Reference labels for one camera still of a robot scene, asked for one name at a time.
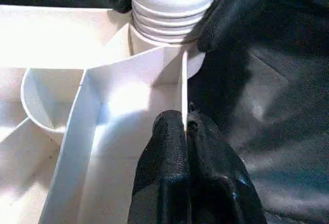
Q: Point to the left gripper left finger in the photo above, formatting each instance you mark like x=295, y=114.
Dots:
x=167, y=162

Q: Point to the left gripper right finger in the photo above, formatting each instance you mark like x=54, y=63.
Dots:
x=218, y=183

